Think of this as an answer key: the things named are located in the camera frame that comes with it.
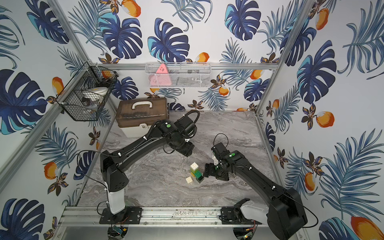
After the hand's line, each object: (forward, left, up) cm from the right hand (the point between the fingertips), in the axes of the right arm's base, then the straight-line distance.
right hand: (210, 175), depth 80 cm
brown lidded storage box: (+28, +43, +15) cm, 54 cm away
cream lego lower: (0, +12, -7) cm, 14 cm away
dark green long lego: (+1, +7, -2) cm, 7 cm away
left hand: (+9, +12, +12) cm, 20 cm away
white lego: (+3, +9, +3) cm, 10 cm away
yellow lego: (+2, +10, -5) cm, 11 cm away
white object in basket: (+33, +62, +30) cm, 76 cm away
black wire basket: (+27, +68, +22) cm, 77 cm away
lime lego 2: (+2, +7, -2) cm, 8 cm away
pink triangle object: (+48, +29, +28) cm, 63 cm away
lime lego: (+2, +9, +1) cm, 10 cm away
